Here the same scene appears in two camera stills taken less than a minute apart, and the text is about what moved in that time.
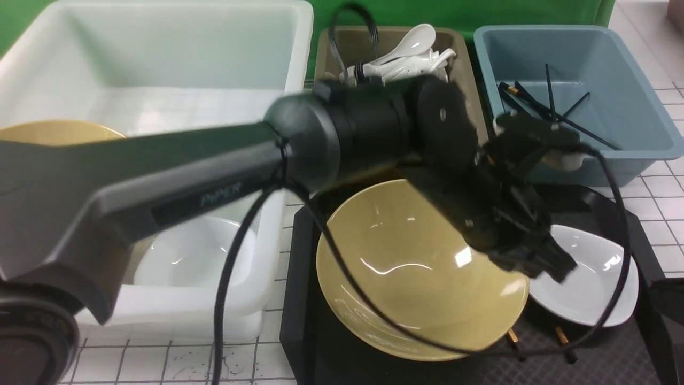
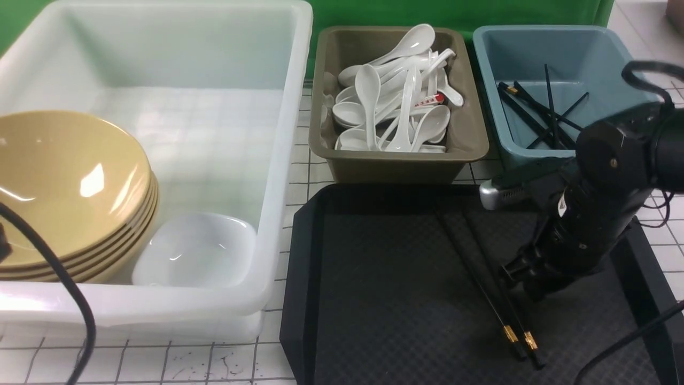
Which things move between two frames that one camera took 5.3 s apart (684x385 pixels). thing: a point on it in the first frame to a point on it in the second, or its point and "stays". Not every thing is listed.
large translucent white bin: (145, 67) stays
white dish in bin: (194, 251) stays
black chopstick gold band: (561, 335) to (530, 337)
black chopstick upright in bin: (550, 93) stays
